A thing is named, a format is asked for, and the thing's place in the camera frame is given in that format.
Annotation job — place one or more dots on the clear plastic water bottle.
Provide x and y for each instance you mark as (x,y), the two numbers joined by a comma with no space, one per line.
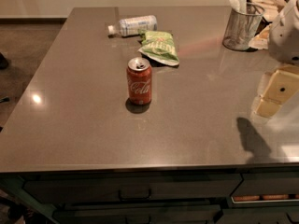
(132,26)

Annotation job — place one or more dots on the red coke can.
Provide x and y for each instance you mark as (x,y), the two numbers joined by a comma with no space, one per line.
(139,77)

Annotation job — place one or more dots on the black wire snack basket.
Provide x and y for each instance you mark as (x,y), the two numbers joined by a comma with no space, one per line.
(271,10)

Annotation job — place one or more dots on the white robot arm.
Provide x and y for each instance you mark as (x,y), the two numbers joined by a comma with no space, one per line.
(283,41)

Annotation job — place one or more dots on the lower dark drawer front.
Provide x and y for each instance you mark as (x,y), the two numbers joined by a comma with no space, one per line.
(167,214)

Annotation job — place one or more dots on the metal mesh cup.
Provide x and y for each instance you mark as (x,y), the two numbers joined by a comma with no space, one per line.
(242,27)

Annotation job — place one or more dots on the green chip bag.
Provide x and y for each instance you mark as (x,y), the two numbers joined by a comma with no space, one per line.
(159,46)

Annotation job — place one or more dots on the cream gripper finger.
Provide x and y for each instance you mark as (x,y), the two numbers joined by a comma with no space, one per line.
(275,89)

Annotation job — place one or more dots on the wide dark drawer front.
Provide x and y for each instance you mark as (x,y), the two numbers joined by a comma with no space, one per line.
(126,189)

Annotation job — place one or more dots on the right dark drawer front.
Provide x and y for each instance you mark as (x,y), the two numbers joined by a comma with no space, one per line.
(268,184)

